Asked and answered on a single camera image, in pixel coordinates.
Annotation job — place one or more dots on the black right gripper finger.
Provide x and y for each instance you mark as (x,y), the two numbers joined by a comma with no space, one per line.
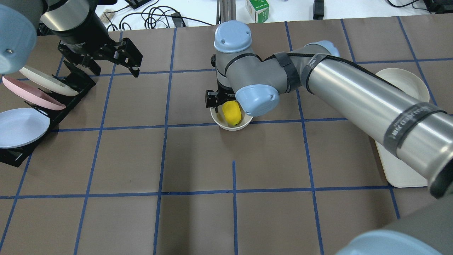
(212,99)

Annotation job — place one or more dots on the cream round plate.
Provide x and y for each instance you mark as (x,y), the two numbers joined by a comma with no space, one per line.
(407,82)

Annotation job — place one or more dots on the cream plate in rack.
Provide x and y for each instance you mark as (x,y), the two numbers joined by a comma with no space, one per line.
(47,81)

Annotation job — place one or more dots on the aluminium frame post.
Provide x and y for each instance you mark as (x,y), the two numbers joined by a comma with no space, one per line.
(226,11)

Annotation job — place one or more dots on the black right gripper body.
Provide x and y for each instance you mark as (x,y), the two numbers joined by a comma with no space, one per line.
(213,99)

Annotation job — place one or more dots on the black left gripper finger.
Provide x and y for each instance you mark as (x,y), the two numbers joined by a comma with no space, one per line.
(134,70)
(77,77)

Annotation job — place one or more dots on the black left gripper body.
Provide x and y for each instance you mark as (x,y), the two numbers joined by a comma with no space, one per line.
(82,34)

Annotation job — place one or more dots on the black plate rack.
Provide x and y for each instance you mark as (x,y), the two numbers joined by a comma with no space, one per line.
(16,156)

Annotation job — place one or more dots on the cream rectangular tray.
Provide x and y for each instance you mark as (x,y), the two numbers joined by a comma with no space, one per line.
(398,173)

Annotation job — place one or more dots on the green white carton box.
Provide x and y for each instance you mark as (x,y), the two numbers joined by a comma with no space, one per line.
(259,10)

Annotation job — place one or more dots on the pink plate in rack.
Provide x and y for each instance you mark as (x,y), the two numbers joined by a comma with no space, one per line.
(32,94)

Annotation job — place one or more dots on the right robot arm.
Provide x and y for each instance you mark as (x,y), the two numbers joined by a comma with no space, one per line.
(416,132)

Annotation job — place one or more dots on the yellow lemon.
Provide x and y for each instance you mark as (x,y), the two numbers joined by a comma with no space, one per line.
(232,113)

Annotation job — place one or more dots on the black power adapter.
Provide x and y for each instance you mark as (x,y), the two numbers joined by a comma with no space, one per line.
(134,4)

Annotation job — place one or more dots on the white bowl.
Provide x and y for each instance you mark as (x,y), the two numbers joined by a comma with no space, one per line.
(219,119)

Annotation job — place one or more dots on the light blue plate in rack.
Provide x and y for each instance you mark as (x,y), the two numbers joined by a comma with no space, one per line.
(22,126)

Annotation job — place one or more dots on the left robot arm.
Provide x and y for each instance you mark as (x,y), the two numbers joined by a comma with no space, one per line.
(20,20)

